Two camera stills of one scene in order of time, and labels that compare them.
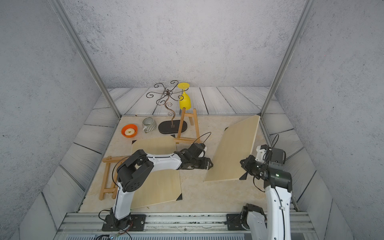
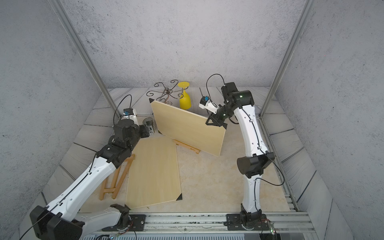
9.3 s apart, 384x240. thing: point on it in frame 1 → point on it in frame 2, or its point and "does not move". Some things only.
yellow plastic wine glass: x=185 y=101 does not move
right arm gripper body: x=256 y=168 → x=223 y=113
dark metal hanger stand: x=168 y=126 does not move
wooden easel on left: x=108 y=159 does not move
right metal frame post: x=295 y=38 does not move
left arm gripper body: x=199 y=163 → x=143 y=132
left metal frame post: x=79 y=41 does not move
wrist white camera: x=202 y=154 → x=130 y=113
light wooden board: x=164 y=186 does not move
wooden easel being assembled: x=191 y=116 → x=188 y=146
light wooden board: x=237 y=142 → x=188 y=128
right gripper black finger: x=246 y=162 → x=215 y=121
